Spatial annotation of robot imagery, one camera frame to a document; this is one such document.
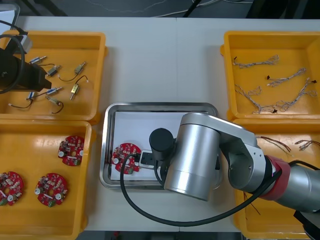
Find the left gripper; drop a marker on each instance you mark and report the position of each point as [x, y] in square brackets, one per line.
[23, 77]

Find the white label metal solenoid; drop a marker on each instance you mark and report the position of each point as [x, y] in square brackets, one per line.
[53, 100]

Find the round red circuit board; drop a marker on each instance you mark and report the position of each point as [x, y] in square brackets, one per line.
[71, 150]
[51, 186]
[122, 152]
[11, 185]

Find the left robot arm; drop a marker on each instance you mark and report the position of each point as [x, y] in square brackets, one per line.
[5, 72]

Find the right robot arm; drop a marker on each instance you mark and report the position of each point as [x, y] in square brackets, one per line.
[195, 155]

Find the pile of metal solenoids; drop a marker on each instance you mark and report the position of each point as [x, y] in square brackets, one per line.
[80, 68]

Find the yellow-orange plastic bin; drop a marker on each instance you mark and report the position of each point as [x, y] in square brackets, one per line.
[250, 40]
[275, 225]
[37, 220]
[75, 45]

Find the black table leg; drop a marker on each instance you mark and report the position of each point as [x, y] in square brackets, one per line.
[53, 8]

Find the clear plastic container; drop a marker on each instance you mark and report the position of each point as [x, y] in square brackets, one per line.
[10, 12]

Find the steel tray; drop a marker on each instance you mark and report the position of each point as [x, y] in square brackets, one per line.
[104, 160]

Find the white sheet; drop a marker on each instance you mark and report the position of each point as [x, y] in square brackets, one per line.
[140, 125]

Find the black stand leg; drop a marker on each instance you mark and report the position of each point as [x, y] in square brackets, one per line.
[191, 10]

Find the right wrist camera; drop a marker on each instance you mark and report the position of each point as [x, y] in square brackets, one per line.
[147, 160]

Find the black post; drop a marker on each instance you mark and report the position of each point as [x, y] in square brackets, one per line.
[255, 8]

